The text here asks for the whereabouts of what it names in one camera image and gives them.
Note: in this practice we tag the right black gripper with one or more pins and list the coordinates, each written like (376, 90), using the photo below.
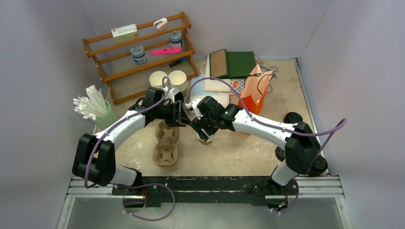
(199, 124)

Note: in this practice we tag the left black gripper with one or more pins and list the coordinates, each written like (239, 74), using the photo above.
(177, 119)

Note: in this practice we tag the brown paper cup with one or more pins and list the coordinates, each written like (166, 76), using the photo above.
(208, 141)

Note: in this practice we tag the orange paper bag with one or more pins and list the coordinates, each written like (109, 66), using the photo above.
(255, 89)

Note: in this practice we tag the white cup lid picked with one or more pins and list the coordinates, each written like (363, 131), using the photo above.
(203, 136)

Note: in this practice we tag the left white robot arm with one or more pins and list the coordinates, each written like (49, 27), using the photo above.
(95, 159)

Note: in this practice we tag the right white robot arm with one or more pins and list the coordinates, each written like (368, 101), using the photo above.
(297, 140)

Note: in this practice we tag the pulp cup carrier tray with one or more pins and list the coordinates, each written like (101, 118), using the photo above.
(165, 153)

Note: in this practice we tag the right white cup stack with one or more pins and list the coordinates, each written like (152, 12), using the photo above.
(179, 80)

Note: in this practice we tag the white cup stack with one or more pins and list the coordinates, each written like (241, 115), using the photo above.
(158, 79)
(179, 80)

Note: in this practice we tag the left white cup stack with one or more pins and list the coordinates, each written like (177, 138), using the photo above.
(158, 79)

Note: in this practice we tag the black blue marker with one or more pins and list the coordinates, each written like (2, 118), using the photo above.
(178, 61)

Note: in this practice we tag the blue checkered paper bag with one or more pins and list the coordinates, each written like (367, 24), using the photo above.
(238, 85)

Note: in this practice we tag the green paper bag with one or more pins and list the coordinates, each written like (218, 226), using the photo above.
(225, 64)

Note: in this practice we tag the pink marker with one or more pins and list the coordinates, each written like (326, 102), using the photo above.
(166, 51)

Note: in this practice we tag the green straw holder cup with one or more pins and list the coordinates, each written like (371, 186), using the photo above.
(108, 119)

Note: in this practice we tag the blue white jar left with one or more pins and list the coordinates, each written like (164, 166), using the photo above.
(138, 54)

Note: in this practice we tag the blue white jar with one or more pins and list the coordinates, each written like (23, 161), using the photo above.
(138, 54)
(175, 38)

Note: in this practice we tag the blue white jar right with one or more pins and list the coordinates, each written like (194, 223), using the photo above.
(175, 38)

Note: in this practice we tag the black cup lid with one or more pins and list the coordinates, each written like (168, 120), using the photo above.
(280, 154)
(292, 118)

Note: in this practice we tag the wooden shelf rack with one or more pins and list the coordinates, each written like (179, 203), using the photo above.
(126, 51)

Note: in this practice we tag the white pink clip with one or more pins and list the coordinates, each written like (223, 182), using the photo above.
(161, 24)

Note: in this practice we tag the white green box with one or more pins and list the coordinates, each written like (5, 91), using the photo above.
(125, 33)

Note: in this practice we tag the black lid stack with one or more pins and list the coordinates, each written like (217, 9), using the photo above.
(318, 167)

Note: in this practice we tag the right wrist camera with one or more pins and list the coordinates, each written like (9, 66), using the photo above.
(192, 108)

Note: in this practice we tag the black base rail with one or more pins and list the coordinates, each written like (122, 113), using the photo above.
(256, 191)

